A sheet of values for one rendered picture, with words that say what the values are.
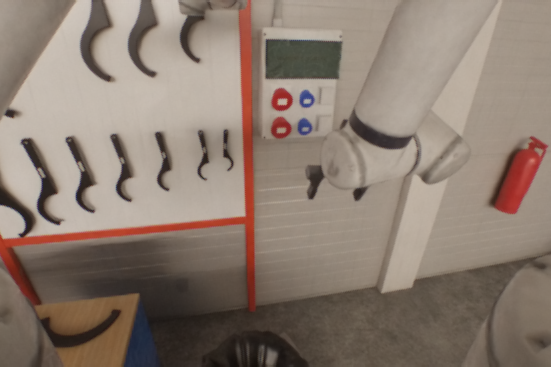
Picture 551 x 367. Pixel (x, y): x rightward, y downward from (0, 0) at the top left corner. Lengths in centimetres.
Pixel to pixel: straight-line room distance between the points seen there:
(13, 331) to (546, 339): 34
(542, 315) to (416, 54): 24
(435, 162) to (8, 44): 59
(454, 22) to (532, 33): 216
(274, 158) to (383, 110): 138
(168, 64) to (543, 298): 148
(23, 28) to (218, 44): 109
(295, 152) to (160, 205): 85
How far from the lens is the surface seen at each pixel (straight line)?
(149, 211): 181
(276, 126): 143
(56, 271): 228
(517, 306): 26
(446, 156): 49
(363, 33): 174
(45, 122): 175
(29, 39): 52
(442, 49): 34
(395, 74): 35
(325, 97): 149
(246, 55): 151
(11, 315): 26
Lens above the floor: 189
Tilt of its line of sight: 27 degrees down
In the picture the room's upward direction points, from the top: 1 degrees clockwise
